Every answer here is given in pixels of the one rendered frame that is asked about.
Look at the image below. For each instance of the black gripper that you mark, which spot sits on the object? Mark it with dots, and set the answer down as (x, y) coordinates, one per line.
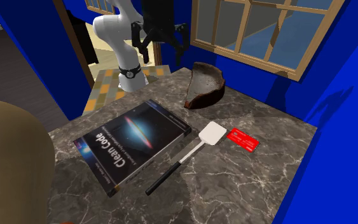
(157, 18)

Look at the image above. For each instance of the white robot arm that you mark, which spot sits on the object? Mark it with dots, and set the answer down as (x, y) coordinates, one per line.
(124, 43)

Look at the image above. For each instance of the broken brown bowl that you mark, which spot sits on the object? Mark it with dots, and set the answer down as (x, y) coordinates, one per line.
(203, 83)

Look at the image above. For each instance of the checkered robot stand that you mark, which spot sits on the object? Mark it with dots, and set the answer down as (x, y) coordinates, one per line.
(104, 90)

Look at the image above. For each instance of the dark galaxy cover book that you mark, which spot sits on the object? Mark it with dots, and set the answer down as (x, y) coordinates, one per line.
(129, 142)

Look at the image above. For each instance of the red card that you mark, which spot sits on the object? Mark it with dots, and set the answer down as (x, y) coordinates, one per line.
(243, 140)

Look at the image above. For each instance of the tan rounded armchair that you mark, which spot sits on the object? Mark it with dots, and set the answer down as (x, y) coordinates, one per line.
(11, 161)

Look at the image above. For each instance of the small wooden frame window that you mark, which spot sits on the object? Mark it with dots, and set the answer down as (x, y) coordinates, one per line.
(99, 6)

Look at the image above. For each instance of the brown wooden door frame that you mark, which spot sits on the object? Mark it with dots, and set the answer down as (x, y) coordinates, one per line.
(73, 43)

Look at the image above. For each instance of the large wooden frame window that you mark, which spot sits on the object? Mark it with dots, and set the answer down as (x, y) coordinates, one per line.
(309, 49)

